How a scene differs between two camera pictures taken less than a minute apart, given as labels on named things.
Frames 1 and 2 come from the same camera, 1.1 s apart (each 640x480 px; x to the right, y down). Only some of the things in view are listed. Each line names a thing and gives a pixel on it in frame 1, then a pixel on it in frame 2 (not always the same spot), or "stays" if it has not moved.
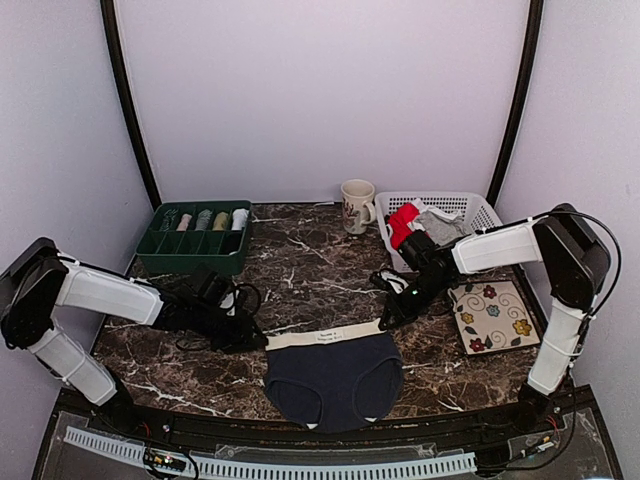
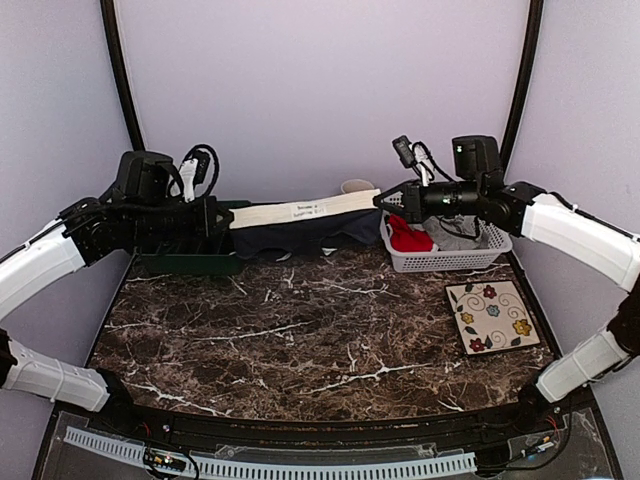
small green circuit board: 163,461 stays
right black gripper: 403,314 → 414,210
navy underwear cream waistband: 337,379 → 277,231
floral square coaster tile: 492,316 stays
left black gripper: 241,339 → 204,228
